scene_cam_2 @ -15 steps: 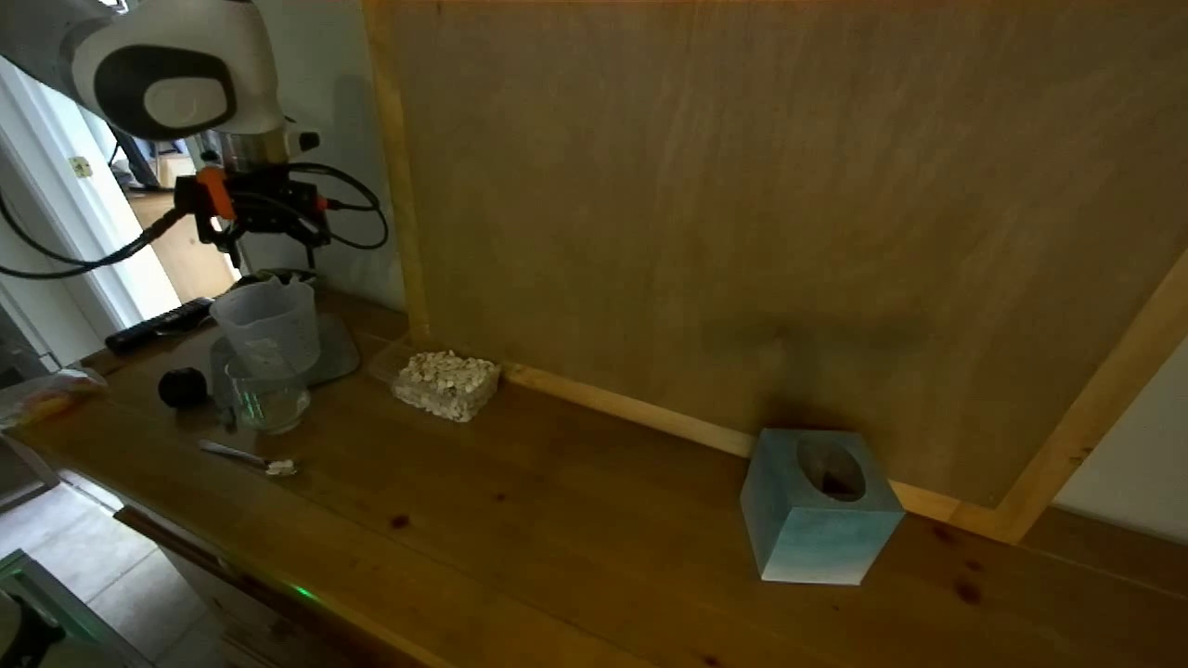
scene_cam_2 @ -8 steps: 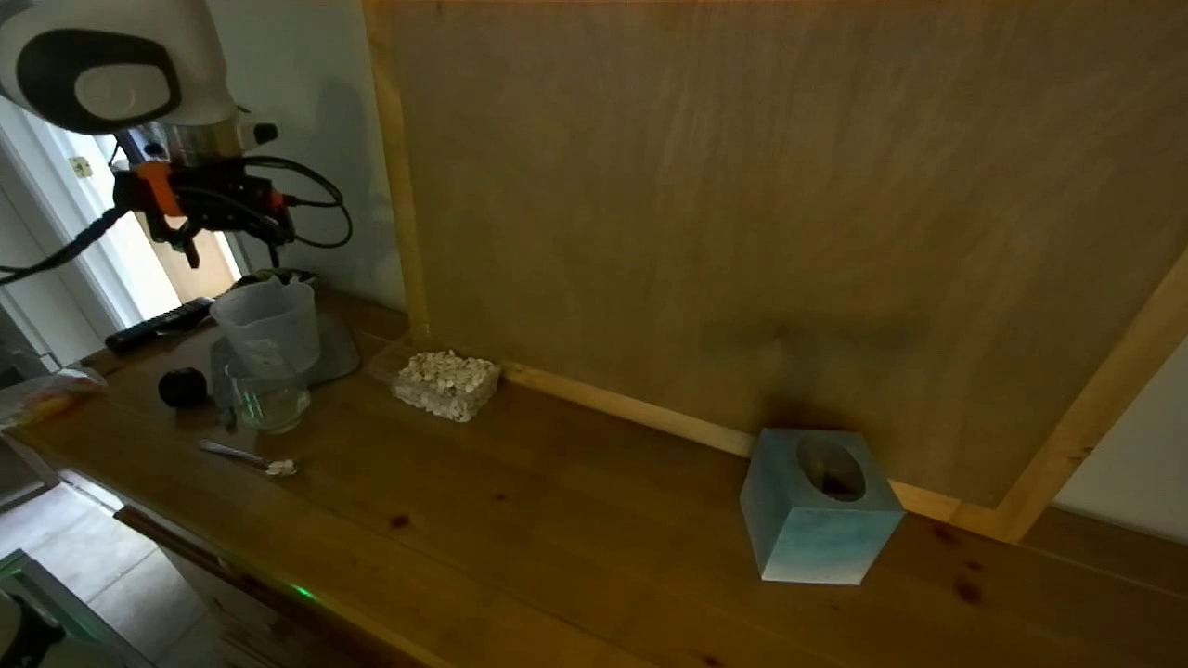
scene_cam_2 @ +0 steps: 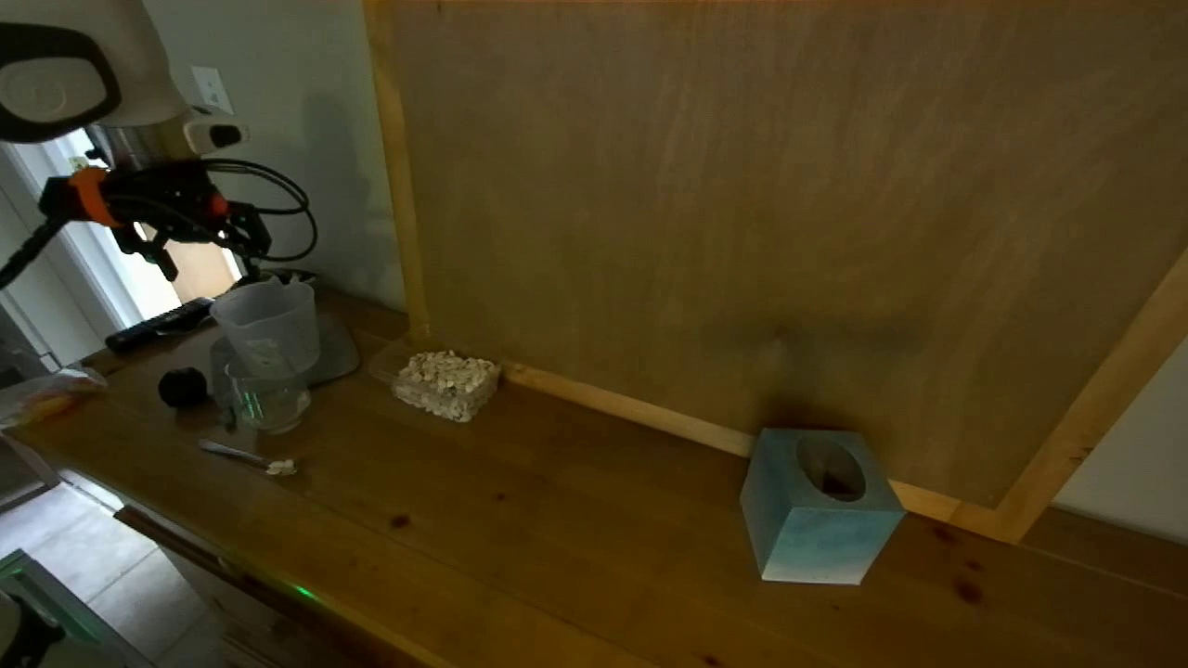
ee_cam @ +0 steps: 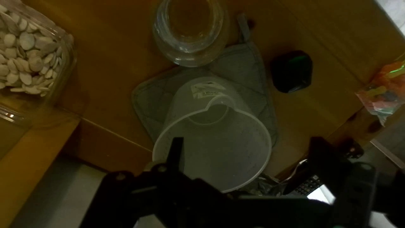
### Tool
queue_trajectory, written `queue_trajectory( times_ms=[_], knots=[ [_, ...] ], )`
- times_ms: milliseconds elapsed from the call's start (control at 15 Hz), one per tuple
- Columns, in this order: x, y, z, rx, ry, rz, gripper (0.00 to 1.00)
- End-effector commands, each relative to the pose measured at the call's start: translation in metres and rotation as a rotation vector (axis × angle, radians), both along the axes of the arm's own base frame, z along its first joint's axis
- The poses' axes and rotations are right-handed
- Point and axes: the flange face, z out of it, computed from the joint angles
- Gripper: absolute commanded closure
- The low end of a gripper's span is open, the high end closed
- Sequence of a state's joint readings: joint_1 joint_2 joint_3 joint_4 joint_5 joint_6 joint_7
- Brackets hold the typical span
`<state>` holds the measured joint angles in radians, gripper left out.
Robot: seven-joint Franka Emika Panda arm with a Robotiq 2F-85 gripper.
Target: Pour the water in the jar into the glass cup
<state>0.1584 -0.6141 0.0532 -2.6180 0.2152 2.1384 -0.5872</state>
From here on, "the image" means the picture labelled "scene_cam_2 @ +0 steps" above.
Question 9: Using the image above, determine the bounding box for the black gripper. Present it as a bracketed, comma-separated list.
[102, 163, 276, 285]

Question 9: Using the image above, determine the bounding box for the translucent plastic measuring jug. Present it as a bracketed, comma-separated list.
[203, 275, 324, 388]

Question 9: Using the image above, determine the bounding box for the small black round object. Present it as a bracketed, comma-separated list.
[157, 364, 213, 411]

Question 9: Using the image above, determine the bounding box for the metal spoon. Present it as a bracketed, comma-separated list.
[192, 434, 301, 486]

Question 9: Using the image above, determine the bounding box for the orange clear plastic packet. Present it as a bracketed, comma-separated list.
[0, 364, 113, 434]

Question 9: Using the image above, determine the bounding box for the large plywood board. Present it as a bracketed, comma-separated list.
[357, 0, 1188, 548]

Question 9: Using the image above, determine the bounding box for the blue cube box with hole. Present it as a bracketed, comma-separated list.
[734, 423, 910, 591]

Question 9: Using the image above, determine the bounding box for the white wall switch plate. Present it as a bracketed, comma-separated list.
[191, 59, 235, 118]

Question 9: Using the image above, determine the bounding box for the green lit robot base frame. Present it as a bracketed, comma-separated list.
[0, 544, 157, 668]

